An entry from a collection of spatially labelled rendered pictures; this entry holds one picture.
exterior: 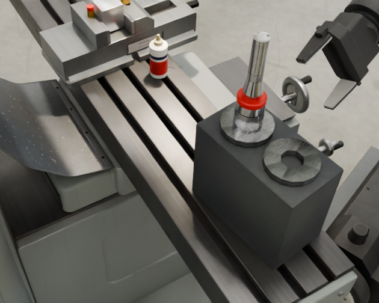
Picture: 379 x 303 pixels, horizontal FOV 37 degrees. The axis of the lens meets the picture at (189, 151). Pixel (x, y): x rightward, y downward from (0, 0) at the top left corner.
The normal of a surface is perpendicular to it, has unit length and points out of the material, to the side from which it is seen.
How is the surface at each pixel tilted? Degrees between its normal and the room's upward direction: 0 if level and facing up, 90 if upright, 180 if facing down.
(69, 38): 0
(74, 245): 90
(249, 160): 0
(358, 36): 63
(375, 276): 0
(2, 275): 88
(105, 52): 90
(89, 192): 90
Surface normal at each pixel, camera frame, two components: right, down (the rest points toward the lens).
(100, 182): 0.52, 0.66
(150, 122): 0.04, -0.65
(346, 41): 0.55, 0.26
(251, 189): -0.77, 0.47
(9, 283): 0.76, 0.49
